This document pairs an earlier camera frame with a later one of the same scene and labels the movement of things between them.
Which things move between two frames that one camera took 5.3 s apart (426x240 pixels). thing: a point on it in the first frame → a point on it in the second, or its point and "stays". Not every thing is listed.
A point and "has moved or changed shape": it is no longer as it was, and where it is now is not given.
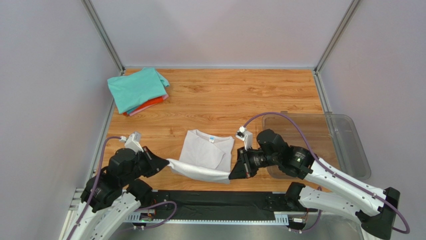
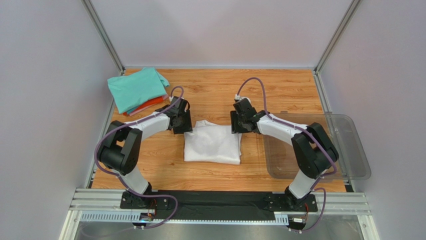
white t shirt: (204, 158) has moved or changed shape
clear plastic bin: (334, 140) stays
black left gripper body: (140, 168) → (185, 124)
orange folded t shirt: (147, 103) stays
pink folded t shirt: (165, 96) stays
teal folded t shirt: (132, 90) stays
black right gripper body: (245, 162) → (236, 124)
